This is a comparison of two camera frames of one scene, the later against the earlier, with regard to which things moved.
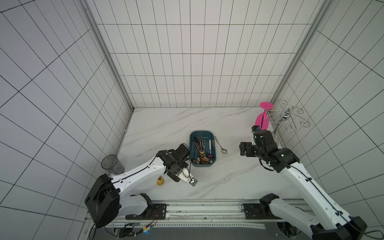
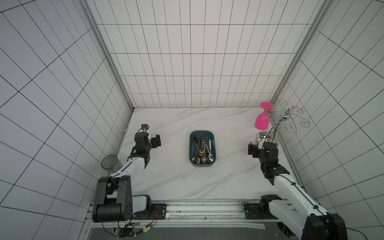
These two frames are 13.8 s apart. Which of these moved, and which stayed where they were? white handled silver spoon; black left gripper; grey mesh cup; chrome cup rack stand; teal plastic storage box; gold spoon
Moved: black left gripper; gold spoon
Stayed: chrome cup rack stand; white handled silver spoon; teal plastic storage box; grey mesh cup
